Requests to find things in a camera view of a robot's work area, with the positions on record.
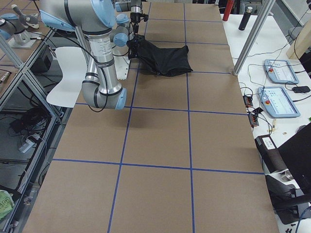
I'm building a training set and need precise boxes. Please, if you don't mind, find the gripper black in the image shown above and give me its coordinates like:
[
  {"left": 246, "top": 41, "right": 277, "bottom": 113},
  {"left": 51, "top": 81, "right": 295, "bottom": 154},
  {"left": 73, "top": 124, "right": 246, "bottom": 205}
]
[
  {"left": 130, "top": 12, "right": 141, "bottom": 34},
  {"left": 126, "top": 35, "right": 144, "bottom": 59}
]

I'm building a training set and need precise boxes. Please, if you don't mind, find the black t-shirt with logo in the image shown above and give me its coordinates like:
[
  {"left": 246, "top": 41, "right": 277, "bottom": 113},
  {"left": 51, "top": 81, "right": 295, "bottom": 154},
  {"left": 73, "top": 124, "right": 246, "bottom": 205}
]
[{"left": 137, "top": 40, "right": 193, "bottom": 77}]

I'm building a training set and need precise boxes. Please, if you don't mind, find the third robot arm on bench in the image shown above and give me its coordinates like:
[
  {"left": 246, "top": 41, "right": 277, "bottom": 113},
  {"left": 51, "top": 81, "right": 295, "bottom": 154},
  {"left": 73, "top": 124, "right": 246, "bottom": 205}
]
[{"left": 0, "top": 4, "right": 40, "bottom": 49}]

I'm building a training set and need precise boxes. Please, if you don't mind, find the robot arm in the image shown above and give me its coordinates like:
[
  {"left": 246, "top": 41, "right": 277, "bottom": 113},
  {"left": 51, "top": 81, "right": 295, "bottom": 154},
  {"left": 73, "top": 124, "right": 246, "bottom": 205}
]
[
  {"left": 40, "top": 0, "right": 145, "bottom": 110},
  {"left": 114, "top": 0, "right": 143, "bottom": 34}
]

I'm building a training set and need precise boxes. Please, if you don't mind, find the white curved plastic chair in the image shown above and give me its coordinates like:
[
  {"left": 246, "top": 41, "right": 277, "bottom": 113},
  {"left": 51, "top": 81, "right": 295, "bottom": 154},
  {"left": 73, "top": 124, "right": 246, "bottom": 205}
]
[{"left": 46, "top": 47, "right": 87, "bottom": 108}]

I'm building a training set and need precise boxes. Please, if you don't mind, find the red cylinder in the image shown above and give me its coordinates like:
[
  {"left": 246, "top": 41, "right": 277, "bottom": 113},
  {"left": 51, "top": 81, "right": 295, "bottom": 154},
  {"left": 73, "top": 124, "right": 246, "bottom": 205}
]
[{"left": 222, "top": 0, "right": 234, "bottom": 21}]

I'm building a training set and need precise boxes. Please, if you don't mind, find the black cylinder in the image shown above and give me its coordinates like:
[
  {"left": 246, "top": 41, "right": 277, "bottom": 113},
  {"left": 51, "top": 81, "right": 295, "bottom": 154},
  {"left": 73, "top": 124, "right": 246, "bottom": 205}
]
[{"left": 238, "top": 6, "right": 253, "bottom": 31}]

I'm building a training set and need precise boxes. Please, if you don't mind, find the small black orange circuit module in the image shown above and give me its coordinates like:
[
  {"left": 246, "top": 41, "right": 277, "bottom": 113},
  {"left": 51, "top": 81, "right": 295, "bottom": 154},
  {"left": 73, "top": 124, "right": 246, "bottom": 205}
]
[{"left": 242, "top": 95, "right": 253, "bottom": 108}]

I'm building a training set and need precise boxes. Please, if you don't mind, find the light blue teach pendant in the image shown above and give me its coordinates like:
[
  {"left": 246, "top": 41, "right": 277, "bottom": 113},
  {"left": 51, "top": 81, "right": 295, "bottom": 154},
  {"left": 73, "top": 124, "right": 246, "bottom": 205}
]
[
  {"left": 263, "top": 59, "right": 299, "bottom": 84},
  {"left": 258, "top": 86, "right": 300, "bottom": 118}
]

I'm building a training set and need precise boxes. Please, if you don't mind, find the black computer mouse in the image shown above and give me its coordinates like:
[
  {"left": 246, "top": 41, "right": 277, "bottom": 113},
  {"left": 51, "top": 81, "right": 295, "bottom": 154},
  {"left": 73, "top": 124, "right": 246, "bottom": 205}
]
[{"left": 292, "top": 86, "right": 311, "bottom": 93}]

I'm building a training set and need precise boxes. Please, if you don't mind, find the brown black rectangular box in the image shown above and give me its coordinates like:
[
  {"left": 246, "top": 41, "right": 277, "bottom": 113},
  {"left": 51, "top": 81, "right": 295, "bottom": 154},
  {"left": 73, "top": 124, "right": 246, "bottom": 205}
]
[{"left": 255, "top": 134, "right": 288, "bottom": 174}]

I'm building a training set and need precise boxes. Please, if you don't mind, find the green bag under bench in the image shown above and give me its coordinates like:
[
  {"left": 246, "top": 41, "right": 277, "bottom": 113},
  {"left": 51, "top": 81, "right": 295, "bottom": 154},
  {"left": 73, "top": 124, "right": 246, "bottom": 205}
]
[{"left": 0, "top": 190, "right": 14, "bottom": 219}]

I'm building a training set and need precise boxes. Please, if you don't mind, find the black monitor with stand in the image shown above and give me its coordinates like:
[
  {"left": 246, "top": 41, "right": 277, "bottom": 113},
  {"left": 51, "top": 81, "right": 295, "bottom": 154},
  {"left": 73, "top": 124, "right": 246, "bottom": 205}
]
[{"left": 265, "top": 124, "right": 311, "bottom": 224}]

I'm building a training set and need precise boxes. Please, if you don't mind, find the aluminium side frame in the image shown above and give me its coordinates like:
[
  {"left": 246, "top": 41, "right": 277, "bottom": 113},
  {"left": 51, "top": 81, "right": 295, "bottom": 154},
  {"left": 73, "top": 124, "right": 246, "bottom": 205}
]
[{"left": 0, "top": 26, "right": 80, "bottom": 233}]

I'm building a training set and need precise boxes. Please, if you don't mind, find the black cable bundle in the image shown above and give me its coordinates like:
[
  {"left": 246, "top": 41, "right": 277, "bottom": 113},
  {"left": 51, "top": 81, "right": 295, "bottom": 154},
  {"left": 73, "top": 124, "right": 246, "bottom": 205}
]
[{"left": 7, "top": 106, "right": 52, "bottom": 136}]

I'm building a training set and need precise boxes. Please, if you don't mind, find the aluminium frame post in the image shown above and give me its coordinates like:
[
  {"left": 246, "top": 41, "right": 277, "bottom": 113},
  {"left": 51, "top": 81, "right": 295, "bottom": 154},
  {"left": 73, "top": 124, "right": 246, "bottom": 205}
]
[{"left": 232, "top": 0, "right": 276, "bottom": 76}]

